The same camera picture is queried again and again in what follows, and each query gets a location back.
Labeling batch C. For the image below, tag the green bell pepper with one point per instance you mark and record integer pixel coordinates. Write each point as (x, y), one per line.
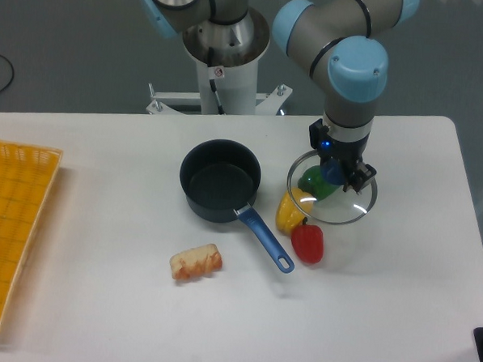
(312, 182)

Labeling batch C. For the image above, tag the yellow woven basket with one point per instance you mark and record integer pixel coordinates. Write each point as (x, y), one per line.
(27, 174)

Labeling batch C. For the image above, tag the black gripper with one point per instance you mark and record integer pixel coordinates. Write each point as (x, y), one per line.
(341, 156)

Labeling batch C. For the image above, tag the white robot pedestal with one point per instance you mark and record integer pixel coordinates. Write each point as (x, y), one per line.
(226, 59)

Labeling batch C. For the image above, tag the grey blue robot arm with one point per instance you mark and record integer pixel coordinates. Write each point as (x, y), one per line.
(334, 44)

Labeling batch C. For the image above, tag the red bell pepper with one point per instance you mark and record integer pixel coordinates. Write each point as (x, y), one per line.
(308, 242)

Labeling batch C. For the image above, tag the yellow bell pepper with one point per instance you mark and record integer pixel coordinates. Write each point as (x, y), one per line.
(292, 209)

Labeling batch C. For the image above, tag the glass lid blue knob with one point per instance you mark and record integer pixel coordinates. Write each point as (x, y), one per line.
(340, 207)

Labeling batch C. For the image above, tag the dark saucepan blue handle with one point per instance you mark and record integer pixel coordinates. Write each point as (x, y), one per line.
(220, 179)

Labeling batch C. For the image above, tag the toasted bread piece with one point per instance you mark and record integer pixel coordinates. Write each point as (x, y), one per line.
(195, 262)

